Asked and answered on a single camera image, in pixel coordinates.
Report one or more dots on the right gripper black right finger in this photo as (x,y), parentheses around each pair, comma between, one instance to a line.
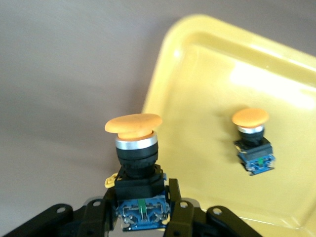
(181,214)

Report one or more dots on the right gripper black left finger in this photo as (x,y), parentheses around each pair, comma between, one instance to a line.
(98,217)

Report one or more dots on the yellow mushroom push button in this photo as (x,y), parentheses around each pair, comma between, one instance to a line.
(134,123)
(249,117)

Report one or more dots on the yellow plastic tray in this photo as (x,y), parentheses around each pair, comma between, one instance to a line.
(209,98)

